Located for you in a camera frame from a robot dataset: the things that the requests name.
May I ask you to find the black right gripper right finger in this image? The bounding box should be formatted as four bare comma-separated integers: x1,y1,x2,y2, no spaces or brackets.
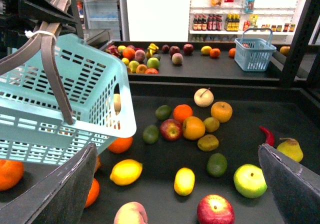
258,143,320,224

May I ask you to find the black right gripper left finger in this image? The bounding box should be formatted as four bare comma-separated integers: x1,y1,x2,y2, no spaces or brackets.
0,143,98,224

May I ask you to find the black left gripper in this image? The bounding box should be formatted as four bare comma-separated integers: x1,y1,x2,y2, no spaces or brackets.
17,0,77,24

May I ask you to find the grey basket handle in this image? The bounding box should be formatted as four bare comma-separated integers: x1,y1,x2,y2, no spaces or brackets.
0,0,76,125

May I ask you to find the light blue shopping basket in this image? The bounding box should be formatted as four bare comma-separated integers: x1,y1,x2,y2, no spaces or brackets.
0,34,137,165

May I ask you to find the small yellow lemon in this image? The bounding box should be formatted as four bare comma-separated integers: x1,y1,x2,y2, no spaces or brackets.
173,167,195,196

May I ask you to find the back shelf green apple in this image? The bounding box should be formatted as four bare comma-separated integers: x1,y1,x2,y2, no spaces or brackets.
146,57,160,70

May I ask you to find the back shelf orange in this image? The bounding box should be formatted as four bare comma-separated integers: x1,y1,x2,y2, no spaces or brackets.
209,48,221,59

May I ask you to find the back shelf yellow lemon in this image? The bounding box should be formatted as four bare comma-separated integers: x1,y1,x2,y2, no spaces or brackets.
200,45,212,56

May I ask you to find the red pomegranate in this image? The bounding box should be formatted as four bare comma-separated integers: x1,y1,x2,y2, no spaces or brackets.
84,178,100,208

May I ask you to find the yellow pear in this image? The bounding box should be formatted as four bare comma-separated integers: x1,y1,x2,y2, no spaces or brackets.
276,137,304,163

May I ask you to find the knobbed orange front left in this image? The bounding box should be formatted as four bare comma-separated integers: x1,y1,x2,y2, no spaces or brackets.
0,159,24,192

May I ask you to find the red chili pepper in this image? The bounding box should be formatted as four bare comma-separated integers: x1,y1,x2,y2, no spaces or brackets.
259,126,275,147

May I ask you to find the pale peach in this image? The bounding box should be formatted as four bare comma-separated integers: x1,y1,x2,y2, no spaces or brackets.
113,201,148,224

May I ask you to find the large orange centre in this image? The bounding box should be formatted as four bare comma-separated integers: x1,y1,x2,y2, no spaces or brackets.
107,136,134,154

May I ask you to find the green lime front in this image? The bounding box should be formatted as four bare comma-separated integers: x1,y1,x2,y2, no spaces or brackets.
206,153,228,178

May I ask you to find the green lime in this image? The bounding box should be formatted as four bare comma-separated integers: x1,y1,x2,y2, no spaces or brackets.
206,153,228,178
155,105,172,121
142,125,160,145

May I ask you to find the red apple front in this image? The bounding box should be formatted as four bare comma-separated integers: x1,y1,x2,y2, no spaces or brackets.
197,194,235,224

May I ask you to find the red apple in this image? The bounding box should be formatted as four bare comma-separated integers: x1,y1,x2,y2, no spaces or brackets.
159,118,183,142
197,194,235,224

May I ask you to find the olive brown lumpy fruit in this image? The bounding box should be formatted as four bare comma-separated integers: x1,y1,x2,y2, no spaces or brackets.
197,134,219,152

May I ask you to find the olive green small fruit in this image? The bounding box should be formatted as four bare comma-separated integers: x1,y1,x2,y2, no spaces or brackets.
203,117,220,133

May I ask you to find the green lime lower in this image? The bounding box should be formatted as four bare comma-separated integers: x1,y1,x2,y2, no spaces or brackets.
142,125,160,145

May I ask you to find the yellow orange apple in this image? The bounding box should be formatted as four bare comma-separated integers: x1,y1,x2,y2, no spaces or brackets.
210,101,233,123

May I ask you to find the orange persimmon yellowish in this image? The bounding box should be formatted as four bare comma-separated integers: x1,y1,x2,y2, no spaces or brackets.
182,116,206,141

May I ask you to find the red apple centre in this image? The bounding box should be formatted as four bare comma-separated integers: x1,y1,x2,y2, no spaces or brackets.
159,118,183,142

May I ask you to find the cream pear back right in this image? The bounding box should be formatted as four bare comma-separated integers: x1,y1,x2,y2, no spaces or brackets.
193,88,214,108

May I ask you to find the green lime upper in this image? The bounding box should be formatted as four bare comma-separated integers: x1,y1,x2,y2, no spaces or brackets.
155,105,172,121

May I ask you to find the plain orange centre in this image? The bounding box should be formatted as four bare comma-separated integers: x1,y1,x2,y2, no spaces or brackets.
173,104,193,124

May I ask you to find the small blue basket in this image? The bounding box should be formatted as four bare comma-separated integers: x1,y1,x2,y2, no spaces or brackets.
234,28,277,72

